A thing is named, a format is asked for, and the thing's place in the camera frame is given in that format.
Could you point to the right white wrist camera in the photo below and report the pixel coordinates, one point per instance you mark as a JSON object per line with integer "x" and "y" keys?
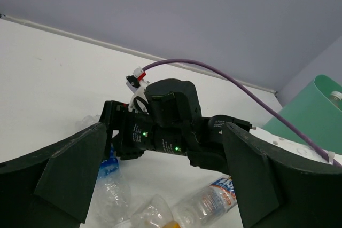
{"x": 137, "y": 84}

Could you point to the white blue label bottle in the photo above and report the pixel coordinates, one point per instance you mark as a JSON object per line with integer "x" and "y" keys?
{"x": 207, "y": 205}

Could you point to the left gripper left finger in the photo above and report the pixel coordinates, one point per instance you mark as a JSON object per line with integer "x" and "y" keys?
{"x": 53, "y": 186}

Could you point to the yellow cap orange label bottle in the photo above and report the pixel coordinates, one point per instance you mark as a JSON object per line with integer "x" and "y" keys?
{"x": 154, "y": 212}

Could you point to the blue label clear bottle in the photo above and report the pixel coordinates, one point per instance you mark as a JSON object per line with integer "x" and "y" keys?
{"x": 112, "y": 194}

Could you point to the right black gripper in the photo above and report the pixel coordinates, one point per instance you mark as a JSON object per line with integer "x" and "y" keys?
{"x": 173, "y": 125}

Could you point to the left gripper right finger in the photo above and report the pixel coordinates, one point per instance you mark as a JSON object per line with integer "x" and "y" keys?
{"x": 276, "y": 188}

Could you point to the green plastic bin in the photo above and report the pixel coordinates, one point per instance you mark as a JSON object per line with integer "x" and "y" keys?
{"x": 313, "y": 113}

